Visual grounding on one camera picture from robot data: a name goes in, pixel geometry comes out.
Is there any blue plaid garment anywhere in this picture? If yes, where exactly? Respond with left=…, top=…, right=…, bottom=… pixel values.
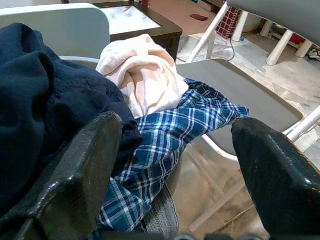
left=92, top=78, right=251, bottom=240

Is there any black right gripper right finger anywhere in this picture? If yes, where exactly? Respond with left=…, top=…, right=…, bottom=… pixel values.
left=231, top=117, right=320, bottom=240

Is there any red brick print panel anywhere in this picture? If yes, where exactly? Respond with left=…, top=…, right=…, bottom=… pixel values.
left=216, top=6, right=241, bottom=39

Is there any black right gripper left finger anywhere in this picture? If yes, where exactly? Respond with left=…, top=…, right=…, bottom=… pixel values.
left=0, top=111, right=123, bottom=240

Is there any grey ribbed cloth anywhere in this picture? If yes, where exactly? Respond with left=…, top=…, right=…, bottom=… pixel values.
left=142, top=183, right=180, bottom=240

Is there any navy blue garment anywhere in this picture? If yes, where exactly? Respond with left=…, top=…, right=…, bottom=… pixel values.
left=0, top=22, right=145, bottom=218

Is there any dark brown coffee table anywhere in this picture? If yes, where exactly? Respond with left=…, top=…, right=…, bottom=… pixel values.
left=61, top=0, right=184, bottom=63

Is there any small white toy table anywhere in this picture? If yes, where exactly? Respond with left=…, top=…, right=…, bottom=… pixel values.
left=231, top=9, right=320, bottom=66

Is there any dark red mat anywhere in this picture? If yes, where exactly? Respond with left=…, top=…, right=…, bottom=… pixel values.
left=189, top=13, right=209, bottom=22

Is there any pale pink cloth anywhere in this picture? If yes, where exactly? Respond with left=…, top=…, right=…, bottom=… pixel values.
left=96, top=33, right=189, bottom=118

